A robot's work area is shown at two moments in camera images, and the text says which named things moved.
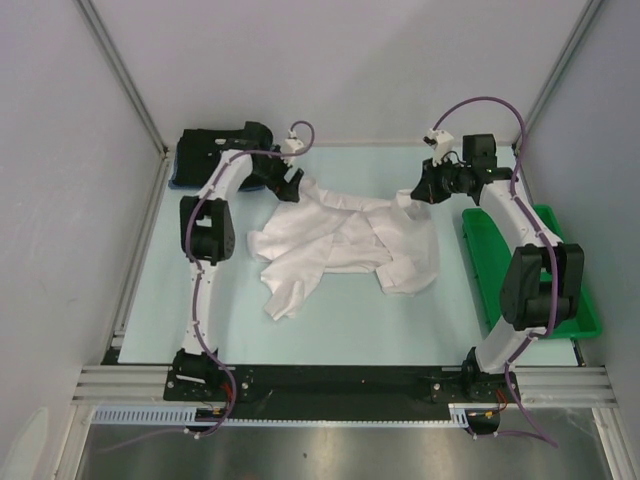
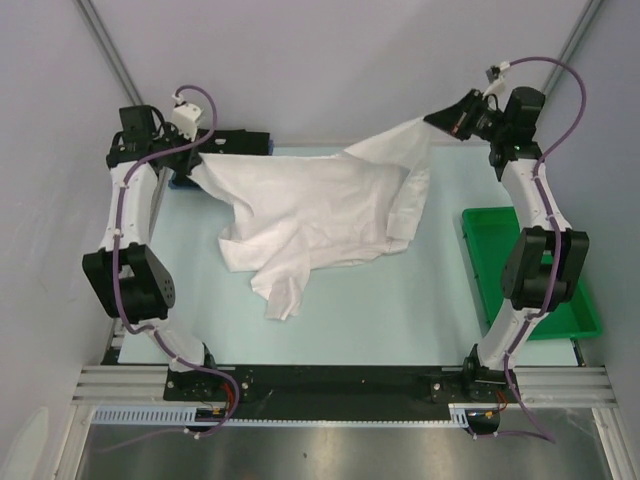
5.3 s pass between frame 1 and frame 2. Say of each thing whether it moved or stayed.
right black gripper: moved
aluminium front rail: stayed
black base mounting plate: stayed
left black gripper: moved
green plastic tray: stayed
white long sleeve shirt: moved
